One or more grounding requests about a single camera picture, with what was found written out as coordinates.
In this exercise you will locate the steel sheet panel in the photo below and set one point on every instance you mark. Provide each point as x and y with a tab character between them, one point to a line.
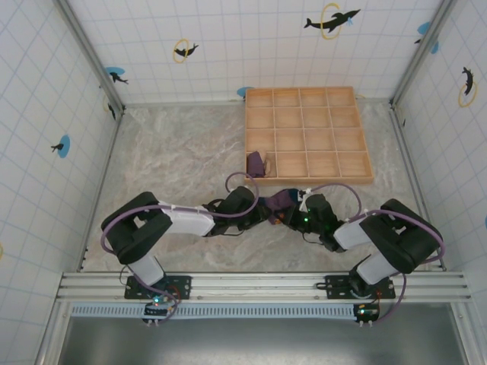
247	342

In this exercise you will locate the aluminium table back rail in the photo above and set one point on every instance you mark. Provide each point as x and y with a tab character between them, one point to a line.
182	103

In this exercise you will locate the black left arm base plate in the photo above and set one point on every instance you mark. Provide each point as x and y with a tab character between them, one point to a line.
180	285

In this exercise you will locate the aluminium table side rail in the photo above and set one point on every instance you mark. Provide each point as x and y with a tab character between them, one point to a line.
416	178
102	178

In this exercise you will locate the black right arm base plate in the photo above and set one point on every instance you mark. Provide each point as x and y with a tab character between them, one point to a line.
336	287

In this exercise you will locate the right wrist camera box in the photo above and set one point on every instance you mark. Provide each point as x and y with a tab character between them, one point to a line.
306	197

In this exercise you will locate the aluminium mounting rail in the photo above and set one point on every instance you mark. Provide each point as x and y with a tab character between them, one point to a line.
247	283

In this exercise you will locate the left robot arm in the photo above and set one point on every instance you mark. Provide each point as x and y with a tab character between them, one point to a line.
190	224

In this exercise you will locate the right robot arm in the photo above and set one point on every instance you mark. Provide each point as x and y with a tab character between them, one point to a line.
395	232

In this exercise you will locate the purple sock with peach heel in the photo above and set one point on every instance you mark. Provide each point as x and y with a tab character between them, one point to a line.
254	163

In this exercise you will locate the aluminium corner post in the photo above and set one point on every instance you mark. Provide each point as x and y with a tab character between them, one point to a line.
420	53
91	53

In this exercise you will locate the blue oval dolphin sticker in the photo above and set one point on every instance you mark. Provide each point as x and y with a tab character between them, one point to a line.
62	146
116	74

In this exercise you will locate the wooden compartment tray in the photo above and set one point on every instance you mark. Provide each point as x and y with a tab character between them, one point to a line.
316	129

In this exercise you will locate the purple sock with orange cuff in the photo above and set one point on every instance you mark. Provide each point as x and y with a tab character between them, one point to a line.
281	199

